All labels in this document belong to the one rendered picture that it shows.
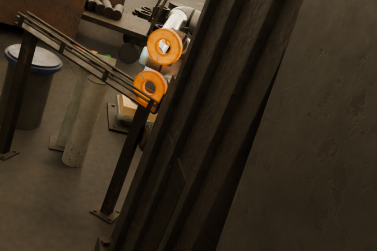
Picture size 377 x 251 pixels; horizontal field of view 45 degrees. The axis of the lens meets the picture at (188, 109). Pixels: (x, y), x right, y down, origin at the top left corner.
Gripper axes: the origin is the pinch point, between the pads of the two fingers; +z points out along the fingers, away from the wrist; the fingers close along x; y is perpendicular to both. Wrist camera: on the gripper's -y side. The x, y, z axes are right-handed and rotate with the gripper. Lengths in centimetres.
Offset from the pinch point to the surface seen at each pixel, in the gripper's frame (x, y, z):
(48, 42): -54, -24, -5
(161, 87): 5.4, -18.3, -3.9
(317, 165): 69, -8, 104
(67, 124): -49, -66, -50
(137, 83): -5.3, -21.8, -4.9
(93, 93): -33, -40, -31
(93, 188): -14, -86, -37
